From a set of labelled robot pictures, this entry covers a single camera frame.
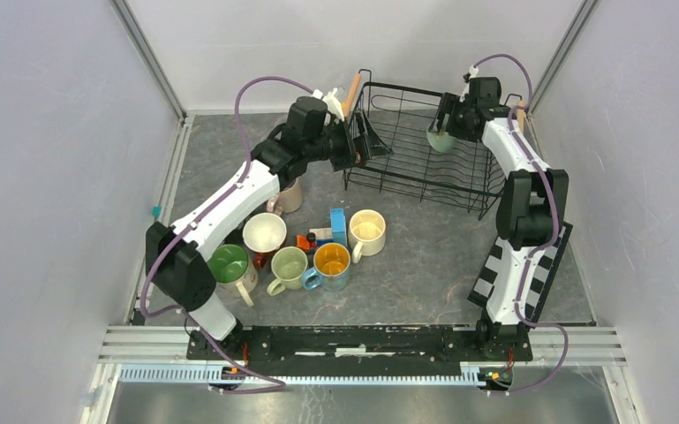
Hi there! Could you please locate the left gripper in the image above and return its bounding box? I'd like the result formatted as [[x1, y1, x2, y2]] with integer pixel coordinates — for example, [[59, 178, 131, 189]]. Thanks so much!
[[304, 109, 392, 173]]

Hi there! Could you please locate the cream cup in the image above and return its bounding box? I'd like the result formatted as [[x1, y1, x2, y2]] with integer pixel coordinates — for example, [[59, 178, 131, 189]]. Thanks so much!
[[348, 209, 387, 263]]

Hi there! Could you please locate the pink mug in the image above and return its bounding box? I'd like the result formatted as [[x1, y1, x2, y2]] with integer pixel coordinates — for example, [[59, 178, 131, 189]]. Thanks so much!
[[266, 178, 303, 216]]

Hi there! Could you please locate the blue mug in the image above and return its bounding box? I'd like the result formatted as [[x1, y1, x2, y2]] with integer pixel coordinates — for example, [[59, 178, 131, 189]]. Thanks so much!
[[300, 242, 351, 292]]

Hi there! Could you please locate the red mug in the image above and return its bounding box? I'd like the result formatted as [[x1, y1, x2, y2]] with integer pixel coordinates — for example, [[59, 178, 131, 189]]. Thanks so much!
[[243, 212, 287, 269]]

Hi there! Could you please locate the green mug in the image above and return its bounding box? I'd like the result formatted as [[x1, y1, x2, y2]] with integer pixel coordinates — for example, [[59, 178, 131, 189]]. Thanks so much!
[[267, 246, 308, 297]]

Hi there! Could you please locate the cream floral mug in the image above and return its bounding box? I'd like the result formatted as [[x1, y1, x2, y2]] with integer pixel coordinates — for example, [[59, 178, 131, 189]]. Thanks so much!
[[207, 244, 258, 307]]

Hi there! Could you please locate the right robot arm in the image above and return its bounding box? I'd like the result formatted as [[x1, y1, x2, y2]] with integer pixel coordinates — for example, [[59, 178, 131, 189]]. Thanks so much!
[[426, 72, 569, 360]]

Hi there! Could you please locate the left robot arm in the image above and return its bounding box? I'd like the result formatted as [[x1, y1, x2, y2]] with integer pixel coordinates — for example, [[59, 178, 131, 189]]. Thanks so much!
[[146, 96, 392, 360]]

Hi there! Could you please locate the toy block structure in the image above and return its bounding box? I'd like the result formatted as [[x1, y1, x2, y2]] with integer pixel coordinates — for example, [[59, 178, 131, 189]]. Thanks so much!
[[296, 208, 349, 254]]

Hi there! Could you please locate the checkerboard calibration board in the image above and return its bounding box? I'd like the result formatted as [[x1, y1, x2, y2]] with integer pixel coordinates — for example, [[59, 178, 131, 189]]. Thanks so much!
[[468, 222, 573, 325]]

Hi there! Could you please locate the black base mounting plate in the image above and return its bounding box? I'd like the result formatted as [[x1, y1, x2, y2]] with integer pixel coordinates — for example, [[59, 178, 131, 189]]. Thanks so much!
[[220, 325, 533, 377]]

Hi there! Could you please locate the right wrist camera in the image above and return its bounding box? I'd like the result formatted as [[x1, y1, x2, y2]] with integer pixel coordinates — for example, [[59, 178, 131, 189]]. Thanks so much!
[[459, 65, 479, 102]]

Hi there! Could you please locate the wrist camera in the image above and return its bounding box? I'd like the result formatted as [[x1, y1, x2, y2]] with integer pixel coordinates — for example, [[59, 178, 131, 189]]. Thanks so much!
[[459, 65, 479, 102], [312, 86, 346, 122]]

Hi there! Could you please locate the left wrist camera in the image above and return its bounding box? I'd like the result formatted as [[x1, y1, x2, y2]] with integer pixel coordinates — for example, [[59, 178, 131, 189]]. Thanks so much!
[[312, 86, 346, 122]]

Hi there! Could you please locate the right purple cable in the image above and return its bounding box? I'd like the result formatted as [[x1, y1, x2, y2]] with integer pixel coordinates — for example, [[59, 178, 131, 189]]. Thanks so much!
[[467, 53, 570, 397]]

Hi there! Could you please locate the black wire dish rack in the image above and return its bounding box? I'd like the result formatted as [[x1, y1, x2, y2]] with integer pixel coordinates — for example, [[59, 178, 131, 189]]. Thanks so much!
[[343, 72, 507, 218]]

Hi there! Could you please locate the slotted cable duct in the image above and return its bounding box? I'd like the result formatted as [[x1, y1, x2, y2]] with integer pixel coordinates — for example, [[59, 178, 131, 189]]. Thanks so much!
[[119, 364, 486, 388]]

